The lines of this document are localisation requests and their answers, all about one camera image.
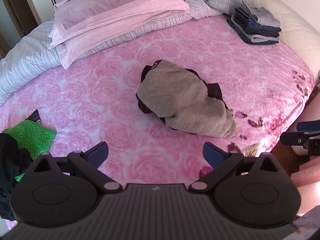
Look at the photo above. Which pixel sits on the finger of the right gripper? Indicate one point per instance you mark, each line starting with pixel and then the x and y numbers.
pixel 294 138
pixel 309 126

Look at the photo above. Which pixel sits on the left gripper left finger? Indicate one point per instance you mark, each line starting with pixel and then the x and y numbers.
pixel 86 166

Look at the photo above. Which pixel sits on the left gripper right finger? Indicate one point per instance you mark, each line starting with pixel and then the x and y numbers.
pixel 223 163

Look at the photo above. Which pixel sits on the grey and maroon sweater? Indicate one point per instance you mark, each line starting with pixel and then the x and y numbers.
pixel 183 101

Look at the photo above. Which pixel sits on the green knit sweater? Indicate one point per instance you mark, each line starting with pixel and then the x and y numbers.
pixel 33 137

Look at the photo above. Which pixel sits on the pink floral bed blanket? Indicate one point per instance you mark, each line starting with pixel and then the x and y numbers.
pixel 167 136

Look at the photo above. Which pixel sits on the black garment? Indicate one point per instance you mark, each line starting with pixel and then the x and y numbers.
pixel 14 162

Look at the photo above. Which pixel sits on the folded clothes stack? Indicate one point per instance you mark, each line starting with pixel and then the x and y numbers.
pixel 255 26

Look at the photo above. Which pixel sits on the striped white duvet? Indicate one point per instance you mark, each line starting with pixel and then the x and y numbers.
pixel 32 56

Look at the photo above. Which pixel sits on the cream padded headboard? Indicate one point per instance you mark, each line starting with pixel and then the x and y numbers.
pixel 300 36

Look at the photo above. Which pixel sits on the pink pillow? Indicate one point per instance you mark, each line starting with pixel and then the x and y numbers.
pixel 80 25

